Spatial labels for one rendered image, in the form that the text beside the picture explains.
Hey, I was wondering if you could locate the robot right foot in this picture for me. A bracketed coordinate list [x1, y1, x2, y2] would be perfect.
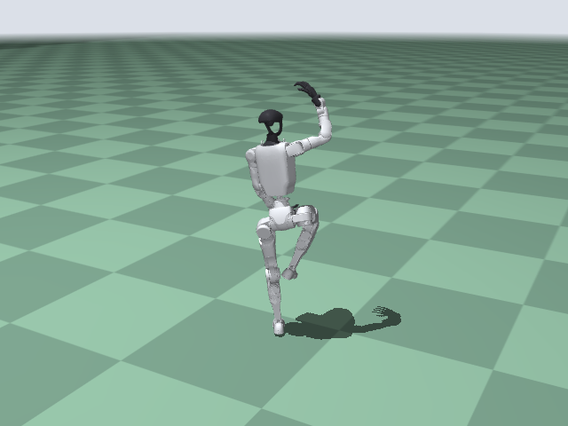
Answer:
[281, 266, 298, 280]

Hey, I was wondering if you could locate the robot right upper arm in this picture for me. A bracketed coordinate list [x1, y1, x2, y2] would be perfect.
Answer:
[286, 132, 332, 157]

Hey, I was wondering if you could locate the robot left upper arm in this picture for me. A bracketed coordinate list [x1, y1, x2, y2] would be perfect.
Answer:
[246, 147, 264, 191]

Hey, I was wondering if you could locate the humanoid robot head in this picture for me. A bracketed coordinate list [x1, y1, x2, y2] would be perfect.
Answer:
[258, 109, 283, 146]

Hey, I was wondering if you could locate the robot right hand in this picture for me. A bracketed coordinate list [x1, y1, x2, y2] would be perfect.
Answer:
[294, 82, 321, 107]

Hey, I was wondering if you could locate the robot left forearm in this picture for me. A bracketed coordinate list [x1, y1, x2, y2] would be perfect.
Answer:
[255, 190, 275, 209]

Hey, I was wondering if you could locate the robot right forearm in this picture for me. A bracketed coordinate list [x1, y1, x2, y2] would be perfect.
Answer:
[314, 98, 332, 138]

